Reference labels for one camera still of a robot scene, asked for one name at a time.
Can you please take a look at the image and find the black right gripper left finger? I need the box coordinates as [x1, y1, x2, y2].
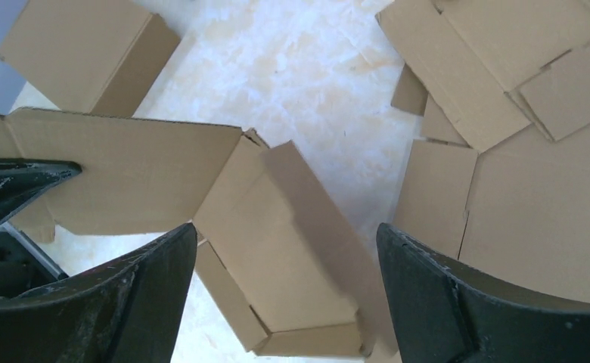
[0, 223, 197, 362]

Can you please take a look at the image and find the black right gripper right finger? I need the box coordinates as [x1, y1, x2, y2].
[376, 223, 590, 362]

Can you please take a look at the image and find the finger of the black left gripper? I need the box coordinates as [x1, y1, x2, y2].
[0, 158, 82, 225]

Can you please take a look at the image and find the cardboard box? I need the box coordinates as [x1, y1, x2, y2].
[0, 0, 181, 117]
[0, 107, 397, 357]

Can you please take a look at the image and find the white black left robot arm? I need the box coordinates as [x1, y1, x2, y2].
[0, 159, 82, 298]

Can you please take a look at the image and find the folded closed cardboard box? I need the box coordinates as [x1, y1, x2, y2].
[0, 0, 181, 117]

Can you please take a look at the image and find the cardboard sheet pile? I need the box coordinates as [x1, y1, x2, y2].
[376, 1, 590, 303]

